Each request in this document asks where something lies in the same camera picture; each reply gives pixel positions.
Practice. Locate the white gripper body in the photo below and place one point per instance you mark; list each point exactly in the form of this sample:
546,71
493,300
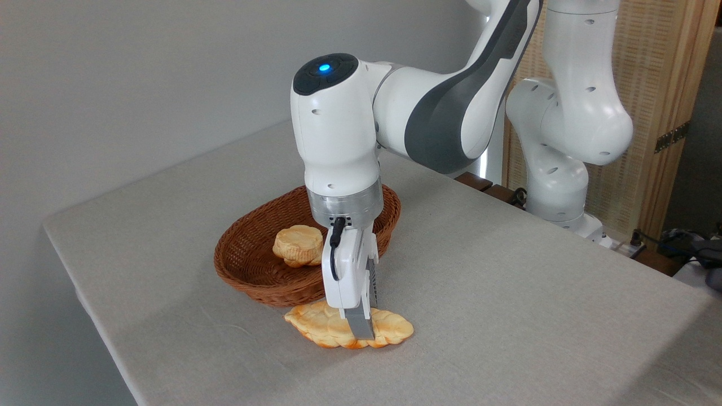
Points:
350,270

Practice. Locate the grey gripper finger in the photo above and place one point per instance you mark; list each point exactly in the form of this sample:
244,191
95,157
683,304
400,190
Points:
373,282
361,324

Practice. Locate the long braided bread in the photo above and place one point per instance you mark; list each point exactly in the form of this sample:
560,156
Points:
321,330

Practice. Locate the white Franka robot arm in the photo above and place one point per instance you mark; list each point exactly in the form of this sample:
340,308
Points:
569,118

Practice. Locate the small round bread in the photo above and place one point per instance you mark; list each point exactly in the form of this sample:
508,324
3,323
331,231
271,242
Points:
298,245

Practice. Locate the brown wicker oval basket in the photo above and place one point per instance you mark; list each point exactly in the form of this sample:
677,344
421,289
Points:
248,259

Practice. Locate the grey tablecloth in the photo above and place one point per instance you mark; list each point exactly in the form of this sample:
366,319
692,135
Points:
507,316

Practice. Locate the dark brown wooden block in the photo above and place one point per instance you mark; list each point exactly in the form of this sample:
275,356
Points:
474,181
499,193

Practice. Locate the white power strip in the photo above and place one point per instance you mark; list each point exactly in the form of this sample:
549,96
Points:
627,247

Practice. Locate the dark metal hinge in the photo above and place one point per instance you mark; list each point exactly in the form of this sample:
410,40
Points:
671,137

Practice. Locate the dark grey power adapter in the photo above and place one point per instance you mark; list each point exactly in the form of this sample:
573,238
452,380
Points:
708,256

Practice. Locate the wooden woven screen panel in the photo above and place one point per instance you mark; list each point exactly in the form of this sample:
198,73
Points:
654,62

